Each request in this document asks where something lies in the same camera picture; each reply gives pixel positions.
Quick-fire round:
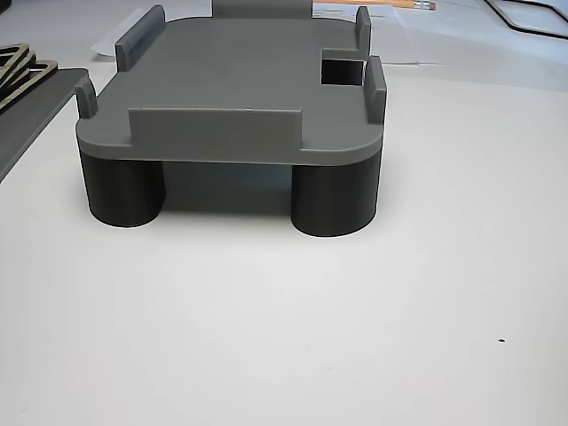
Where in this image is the thin black rectangular frame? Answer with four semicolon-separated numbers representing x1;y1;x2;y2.
482;0;568;40

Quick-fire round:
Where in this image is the white paper sheet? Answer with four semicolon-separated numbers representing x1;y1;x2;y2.
91;8;150;58

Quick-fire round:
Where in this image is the grey holder with black legs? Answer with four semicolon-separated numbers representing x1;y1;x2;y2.
74;0;388;239

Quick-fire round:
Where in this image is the yellow pencil with pink eraser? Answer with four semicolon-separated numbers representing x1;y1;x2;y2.
391;0;437;12

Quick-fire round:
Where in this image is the dark grey flat tray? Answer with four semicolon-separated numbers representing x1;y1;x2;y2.
0;67;92;184

